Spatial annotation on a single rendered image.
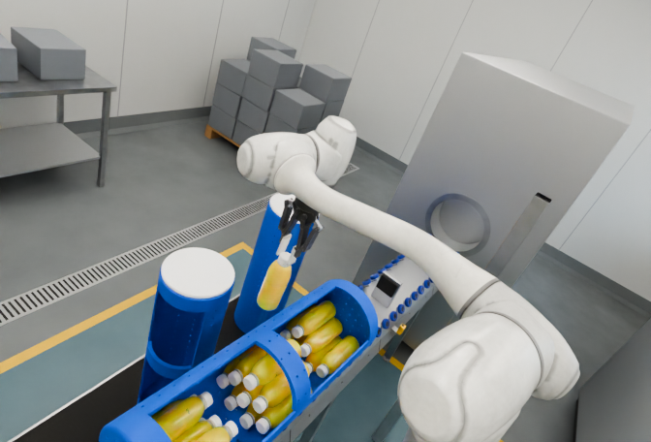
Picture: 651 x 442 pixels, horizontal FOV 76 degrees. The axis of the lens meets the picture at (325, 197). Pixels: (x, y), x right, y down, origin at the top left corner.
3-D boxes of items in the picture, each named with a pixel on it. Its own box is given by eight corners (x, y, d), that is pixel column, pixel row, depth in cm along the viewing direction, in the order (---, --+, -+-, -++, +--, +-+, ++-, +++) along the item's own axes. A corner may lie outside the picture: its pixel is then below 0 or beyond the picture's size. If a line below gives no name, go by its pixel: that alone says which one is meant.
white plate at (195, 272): (172, 240, 172) (171, 242, 172) (151, 288, 148) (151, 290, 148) (238, 255, 177) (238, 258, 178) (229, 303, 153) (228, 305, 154)
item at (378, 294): (389, 306, 198) (402, 282, 191) (386, 310, 195) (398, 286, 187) (373, 293, 202) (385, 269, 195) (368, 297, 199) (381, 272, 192)
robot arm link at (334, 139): (324, 161, 111) (283, 164, 102) (345, 110, 102) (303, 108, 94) (348, 186, 105) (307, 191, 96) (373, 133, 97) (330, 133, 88)
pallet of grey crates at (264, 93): (320, 170, 515) (354, 78, 458) (279, 185, 451) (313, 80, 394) (250, 126, 558) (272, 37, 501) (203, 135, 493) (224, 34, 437)
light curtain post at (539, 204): (384, 438, 242) (552, 199, 162) (379, 446, 238) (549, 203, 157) (376, 430, 245) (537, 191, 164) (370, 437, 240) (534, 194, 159)
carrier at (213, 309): (147, 373, 214) (127, 428, 190) (171, 241, 172) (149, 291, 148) (203, 382, 220) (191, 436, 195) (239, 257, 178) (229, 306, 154)
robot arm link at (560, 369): (515, 268, 75) (478, 286, 66) (610, 350, 65) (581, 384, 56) (476, 316, 82) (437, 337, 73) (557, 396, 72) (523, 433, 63)
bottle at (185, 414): (129, 439, 101) (193, 394, 116) (143, 465, 99) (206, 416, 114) (136, 429, 97) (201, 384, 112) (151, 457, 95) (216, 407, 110)
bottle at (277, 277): (277, 314, 127) (295, 270, 118) (254, 309, 125) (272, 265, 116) (278, 297, 133) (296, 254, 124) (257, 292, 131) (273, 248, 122)
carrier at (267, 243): (286, 326, 270) (260, 297, 284) (329, 218, 228) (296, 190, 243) (251, 344, 249) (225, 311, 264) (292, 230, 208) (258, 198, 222)
